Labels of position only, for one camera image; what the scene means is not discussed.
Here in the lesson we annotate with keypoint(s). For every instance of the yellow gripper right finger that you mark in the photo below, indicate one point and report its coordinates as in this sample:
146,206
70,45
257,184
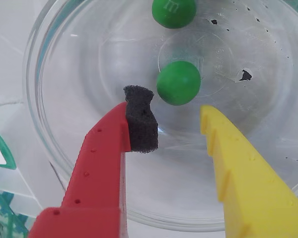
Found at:
250,193

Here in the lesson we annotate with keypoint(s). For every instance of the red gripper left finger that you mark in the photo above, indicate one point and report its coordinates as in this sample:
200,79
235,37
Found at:
96,178

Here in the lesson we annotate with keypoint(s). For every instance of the pale grey tablecloth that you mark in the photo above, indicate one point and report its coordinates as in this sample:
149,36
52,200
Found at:
5,49

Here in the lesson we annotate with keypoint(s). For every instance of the green round pill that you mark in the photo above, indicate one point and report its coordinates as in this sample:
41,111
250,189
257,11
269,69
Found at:
178,83
174,12

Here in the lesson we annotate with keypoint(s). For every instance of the green blue weekly pill organizer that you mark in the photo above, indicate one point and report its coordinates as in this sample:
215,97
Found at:
0,218

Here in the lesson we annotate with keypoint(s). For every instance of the clear glass bowl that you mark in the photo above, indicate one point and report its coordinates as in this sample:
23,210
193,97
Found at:
238,124

